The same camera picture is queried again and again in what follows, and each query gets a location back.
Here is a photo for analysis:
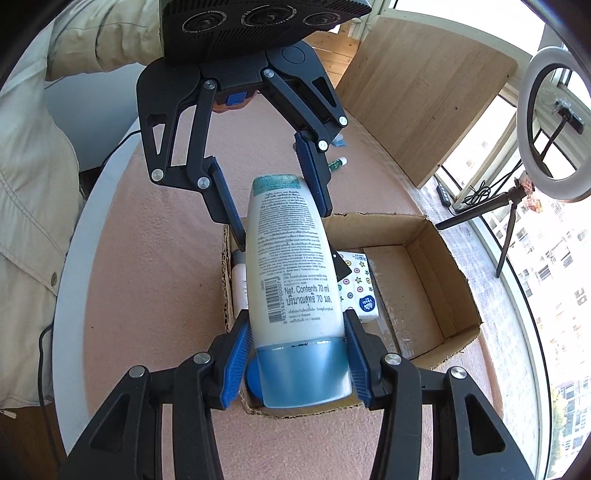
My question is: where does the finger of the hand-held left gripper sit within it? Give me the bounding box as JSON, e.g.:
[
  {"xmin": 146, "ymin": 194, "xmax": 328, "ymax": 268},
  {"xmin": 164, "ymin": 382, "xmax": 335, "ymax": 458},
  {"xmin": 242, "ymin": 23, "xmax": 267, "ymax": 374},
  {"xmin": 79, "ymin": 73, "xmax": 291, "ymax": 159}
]
[
  {"xmin": 137, "ymin": 80, "xmax": 249, "ymax": 248},
  {"xmin": 261, "ymin": 60, "xmax": 349, "ymax": 219}
]

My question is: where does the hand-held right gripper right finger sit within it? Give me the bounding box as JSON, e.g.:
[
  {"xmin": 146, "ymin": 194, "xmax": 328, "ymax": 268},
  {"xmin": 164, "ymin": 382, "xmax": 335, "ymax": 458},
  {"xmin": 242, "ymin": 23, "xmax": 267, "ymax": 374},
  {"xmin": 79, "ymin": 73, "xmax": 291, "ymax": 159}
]
[{"xmin": 344, "ymin": 309, "xmax": 536, "ymax": 480}]

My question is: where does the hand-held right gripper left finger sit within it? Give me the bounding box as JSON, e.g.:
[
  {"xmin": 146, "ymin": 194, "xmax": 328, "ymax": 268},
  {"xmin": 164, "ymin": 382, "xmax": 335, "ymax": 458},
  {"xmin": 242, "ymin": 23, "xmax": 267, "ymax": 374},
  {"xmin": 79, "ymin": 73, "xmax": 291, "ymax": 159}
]
[{"xmin": 58, "ymin": 317, "xmax": 253, "ymax": 480}]

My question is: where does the blue round lid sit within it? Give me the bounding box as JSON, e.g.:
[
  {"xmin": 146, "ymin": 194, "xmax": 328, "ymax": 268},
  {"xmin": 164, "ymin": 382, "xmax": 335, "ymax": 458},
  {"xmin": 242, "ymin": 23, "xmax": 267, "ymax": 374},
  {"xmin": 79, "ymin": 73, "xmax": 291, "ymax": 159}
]
[{"xmin": 244, "ymin": 357, "xmax": 265, "ymax": 401}]

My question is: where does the star-print tissue pack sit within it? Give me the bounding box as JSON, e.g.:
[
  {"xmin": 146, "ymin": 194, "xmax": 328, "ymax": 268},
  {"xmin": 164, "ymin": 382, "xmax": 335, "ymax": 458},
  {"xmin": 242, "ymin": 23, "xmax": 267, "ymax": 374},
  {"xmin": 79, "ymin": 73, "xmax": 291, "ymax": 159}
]
[{"xmin": 335, "ymin": 249, "xmax": 382, "ymax": 324}]

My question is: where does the small white bottle grey cap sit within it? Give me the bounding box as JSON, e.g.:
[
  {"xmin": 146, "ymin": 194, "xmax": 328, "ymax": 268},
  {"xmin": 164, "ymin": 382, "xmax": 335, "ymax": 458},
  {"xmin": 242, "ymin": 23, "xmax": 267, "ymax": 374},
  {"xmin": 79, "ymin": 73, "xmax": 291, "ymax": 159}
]
[{"xmin": 231, "ymin": 249, "xmax": 250, "ymax": 319}]

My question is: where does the cardboard box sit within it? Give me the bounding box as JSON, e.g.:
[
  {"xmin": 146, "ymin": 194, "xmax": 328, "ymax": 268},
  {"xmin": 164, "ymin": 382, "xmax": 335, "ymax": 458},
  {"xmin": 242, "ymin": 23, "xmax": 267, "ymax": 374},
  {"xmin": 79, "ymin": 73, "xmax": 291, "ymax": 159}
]
[{"xmin": 222, "ymin": 211, "xmax": 483, "ymax": 418}]

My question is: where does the white lotion tube blue cap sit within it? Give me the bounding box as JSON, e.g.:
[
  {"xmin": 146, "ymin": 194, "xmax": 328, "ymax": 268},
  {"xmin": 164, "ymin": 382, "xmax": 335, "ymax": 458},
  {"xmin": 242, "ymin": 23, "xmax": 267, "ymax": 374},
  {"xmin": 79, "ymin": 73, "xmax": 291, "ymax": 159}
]
[{"xmin": 244, "ymin": 173, "xmax": 354, "ymax": 409}]

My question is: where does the person's left forearm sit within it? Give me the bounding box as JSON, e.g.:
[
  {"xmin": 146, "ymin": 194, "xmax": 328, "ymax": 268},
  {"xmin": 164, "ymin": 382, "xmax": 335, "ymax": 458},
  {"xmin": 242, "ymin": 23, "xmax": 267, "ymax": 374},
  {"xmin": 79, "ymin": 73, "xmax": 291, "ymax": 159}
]
[{"xmin": 45, "ymin": 0, "xmax": 168, "ymax": 81}]

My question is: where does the wooden slat panel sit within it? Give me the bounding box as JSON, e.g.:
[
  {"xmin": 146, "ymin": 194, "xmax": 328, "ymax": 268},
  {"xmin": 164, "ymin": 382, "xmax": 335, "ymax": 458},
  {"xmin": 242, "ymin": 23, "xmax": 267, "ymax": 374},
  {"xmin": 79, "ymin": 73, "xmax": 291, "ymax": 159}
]
[{"xmin": 302, "ymin": 25, "xmax": 361, "ymax": 79}]

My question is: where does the large wooden board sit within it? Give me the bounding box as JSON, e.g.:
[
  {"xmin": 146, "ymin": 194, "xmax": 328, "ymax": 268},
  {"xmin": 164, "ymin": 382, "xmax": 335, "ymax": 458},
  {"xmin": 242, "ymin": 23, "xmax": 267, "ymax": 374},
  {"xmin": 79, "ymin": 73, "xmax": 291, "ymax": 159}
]
[{"xmin": 335, "ymin": 9, "xmax": 519, "ymax": 189}]

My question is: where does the black phone clamp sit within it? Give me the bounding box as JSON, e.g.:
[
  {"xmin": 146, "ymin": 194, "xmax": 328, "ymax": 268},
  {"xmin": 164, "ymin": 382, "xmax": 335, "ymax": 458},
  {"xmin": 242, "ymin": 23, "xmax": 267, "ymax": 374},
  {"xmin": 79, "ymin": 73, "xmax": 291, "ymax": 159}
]
[{"xmin": 553, "ymin": 99, "xmax": 586, "ymax": 136}]

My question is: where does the black tripod cable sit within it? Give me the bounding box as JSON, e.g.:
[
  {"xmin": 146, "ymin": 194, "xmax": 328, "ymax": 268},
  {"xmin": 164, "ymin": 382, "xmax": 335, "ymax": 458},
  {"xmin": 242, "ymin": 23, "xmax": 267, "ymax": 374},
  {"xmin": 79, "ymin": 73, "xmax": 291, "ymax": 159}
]
[{"xmin": 455, "ymin": 178, "xmax": 520, "ymax": 206}]

